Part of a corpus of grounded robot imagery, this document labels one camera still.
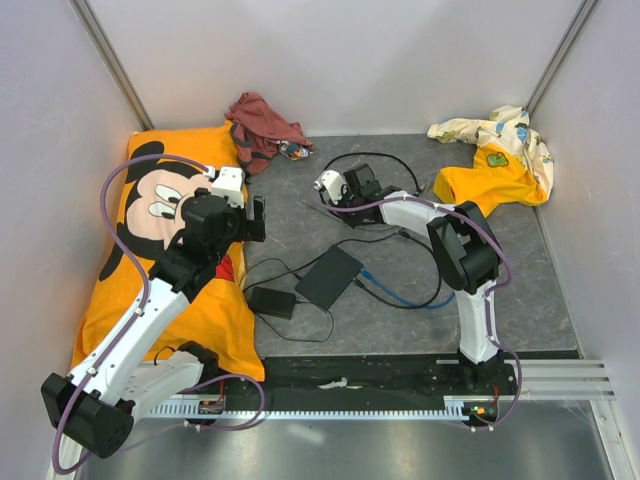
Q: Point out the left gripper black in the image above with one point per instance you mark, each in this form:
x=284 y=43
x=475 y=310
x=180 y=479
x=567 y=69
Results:
x=252 y=230

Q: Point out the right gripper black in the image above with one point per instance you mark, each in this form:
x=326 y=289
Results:
x=352 y=222

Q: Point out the black network switch box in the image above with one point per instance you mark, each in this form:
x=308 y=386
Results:
x=328 y=278

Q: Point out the black power adapter brick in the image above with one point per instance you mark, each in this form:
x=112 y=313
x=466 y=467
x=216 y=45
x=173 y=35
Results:
x=271 y=302

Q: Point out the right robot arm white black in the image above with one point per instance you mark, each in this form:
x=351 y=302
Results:
x=466 y=254

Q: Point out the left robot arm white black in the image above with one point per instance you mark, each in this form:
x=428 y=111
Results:
x=98 y=402

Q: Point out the maroon crumpled garment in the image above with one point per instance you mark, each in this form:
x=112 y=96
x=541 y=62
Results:
x=260 y=134

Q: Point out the orange Mickey Mouse pillow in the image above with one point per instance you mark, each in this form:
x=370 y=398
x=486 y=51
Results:
x=180 y=226

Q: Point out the yellow patterned children's garment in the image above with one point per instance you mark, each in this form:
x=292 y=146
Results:
x=511 y=164

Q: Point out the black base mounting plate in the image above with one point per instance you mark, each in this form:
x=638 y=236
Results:
x=424 y=375

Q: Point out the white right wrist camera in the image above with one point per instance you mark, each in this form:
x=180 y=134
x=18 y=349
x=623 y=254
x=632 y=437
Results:
x=333 y=184

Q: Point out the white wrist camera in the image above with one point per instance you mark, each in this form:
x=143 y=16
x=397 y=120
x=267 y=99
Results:
x=333 y=184
x=227 y=183

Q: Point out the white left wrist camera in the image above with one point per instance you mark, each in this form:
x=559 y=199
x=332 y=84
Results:
x=227 y=183

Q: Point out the slotted aluminium cable duct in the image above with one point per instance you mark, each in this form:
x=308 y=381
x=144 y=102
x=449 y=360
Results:
x=324 y=405

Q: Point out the left aluminium corner post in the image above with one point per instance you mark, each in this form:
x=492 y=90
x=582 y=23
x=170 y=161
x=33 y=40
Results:
x=112 y=62

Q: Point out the aluminium corner post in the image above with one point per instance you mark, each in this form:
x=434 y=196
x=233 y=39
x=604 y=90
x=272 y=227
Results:
x=561 y=53
x=112 y=62

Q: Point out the right aluminium corner post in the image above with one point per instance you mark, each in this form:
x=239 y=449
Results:
x=561 y=53

